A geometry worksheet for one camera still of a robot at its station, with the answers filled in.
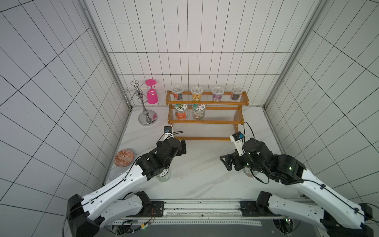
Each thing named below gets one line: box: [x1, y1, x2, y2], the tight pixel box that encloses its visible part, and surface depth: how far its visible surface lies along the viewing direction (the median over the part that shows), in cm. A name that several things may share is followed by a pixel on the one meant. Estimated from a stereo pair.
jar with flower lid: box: [174, 103, 188, 120], surface depth 89 cm
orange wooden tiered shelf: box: [165, 90, 250, 141], surface depth 89 cm
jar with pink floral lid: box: [192, 103, 206, 120], surface depth 89 cm
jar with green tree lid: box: [156, 167, 171, 183], surface depth 79 cm
